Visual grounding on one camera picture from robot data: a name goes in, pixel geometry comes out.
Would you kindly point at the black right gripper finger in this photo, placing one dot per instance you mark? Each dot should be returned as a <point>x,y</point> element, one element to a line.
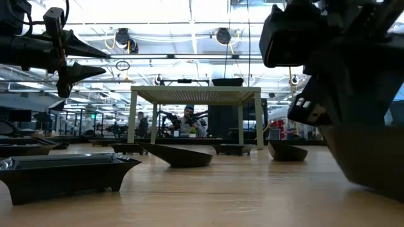
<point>369,113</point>
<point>311,107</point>

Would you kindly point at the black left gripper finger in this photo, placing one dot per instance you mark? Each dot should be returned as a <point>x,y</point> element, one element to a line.
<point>79,48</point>
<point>85,73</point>

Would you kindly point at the black wavy-edged mini plate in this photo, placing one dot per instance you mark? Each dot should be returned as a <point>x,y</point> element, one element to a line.
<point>372,164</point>
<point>227,82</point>

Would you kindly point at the black square mini plate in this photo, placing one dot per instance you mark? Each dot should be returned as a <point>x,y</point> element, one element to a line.
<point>25,150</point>
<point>127,148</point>
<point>233,149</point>
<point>63,179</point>

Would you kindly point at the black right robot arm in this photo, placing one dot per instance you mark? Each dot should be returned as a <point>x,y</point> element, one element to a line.
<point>347,19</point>

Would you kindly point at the red storage bins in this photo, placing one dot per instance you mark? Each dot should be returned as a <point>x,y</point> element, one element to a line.
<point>277,126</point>

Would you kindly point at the black studio light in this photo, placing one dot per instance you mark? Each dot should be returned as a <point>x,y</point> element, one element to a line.
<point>57,105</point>

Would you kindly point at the black computer monitor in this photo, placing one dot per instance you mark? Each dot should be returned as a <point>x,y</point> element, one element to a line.
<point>19,115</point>

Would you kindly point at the person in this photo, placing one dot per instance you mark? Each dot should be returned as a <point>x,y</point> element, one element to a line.
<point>187,126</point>
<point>142,124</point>

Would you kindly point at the black equipment cabinet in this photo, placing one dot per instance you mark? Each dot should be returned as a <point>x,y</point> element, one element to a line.
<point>224,119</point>

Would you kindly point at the green perforated metal shelf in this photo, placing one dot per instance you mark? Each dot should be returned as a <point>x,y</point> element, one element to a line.
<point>195,94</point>

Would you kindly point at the small potted green plant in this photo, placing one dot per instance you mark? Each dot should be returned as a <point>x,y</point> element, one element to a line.
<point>192,133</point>

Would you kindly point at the black robot workstation frame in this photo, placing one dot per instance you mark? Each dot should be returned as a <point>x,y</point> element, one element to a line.
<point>75,123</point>

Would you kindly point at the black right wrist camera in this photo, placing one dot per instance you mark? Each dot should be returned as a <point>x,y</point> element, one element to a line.
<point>284,38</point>

